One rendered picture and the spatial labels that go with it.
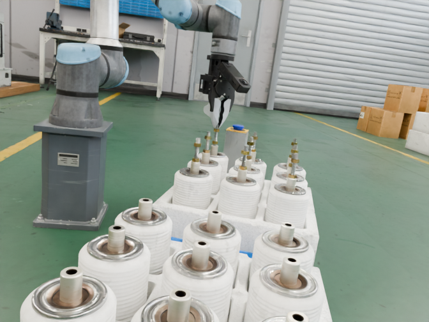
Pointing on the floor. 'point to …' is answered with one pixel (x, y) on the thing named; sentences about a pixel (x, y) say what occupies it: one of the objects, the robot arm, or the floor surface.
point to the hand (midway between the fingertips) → (218, 124)
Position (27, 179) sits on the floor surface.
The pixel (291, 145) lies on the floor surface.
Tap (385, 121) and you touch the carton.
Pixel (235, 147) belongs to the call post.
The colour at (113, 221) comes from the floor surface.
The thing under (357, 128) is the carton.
